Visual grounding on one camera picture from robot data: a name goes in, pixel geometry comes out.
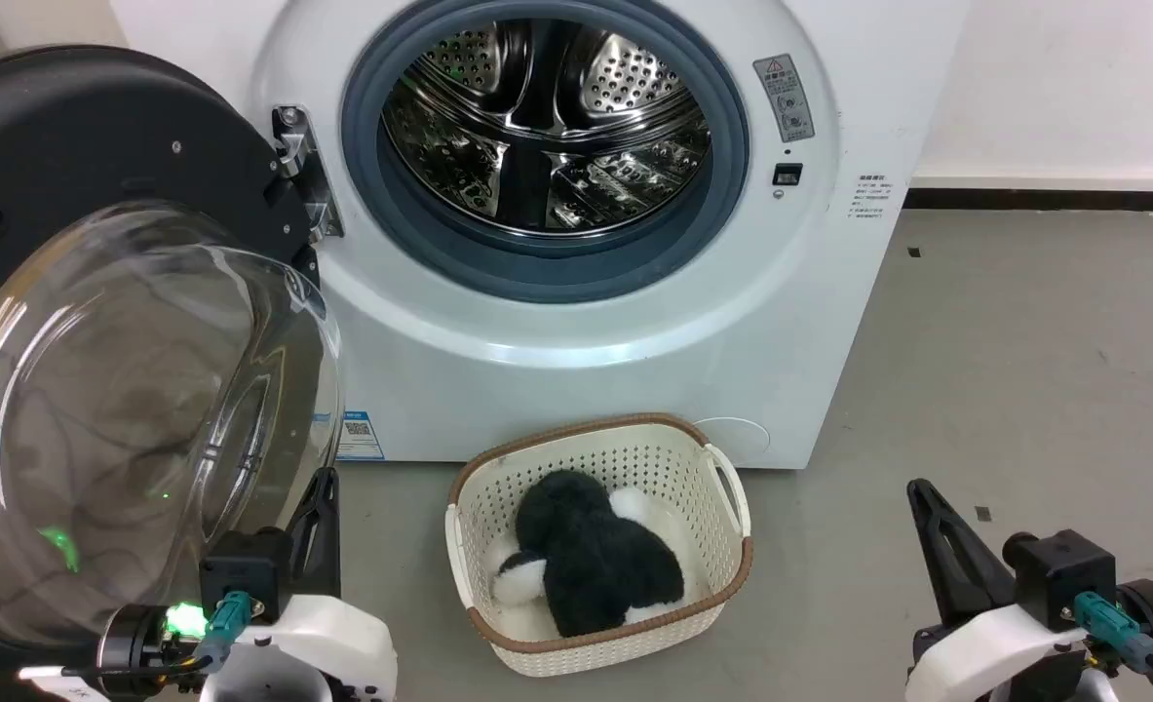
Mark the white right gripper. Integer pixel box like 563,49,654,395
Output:
904,477,1091,702

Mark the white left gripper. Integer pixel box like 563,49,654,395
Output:
206,467,400,702

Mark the black round glass washer door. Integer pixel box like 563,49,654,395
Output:
0,44,344,702

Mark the white front-load washing machine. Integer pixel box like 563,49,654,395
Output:
108,0,972,471

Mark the metal door hinge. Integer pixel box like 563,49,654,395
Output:
272,105,346,243

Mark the blue white QR code label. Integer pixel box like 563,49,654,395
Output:
335,409,385,462

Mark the black and white plush toy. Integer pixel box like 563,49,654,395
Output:
491,469,686,640

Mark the round white filter cover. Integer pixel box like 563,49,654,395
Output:
693,417,773,465

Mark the cream perforated plastic laundry basket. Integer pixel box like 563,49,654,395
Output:
444,412,754,679

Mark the grey warning sticker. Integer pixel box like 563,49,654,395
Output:
753,54,817,144

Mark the stainless steel washer drum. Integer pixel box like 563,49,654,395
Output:
381,18,713,240

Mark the left arm teal-plug black cable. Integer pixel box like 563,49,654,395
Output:
59,590,252,680

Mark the arm teal-plug black cable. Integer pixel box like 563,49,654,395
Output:
1073,590,1153,702
59,590,252,680

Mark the right arm teal-plug black cable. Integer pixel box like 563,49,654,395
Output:
1073,590,1153,702

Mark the black wall baseboard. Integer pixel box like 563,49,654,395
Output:
903,187,1153,213

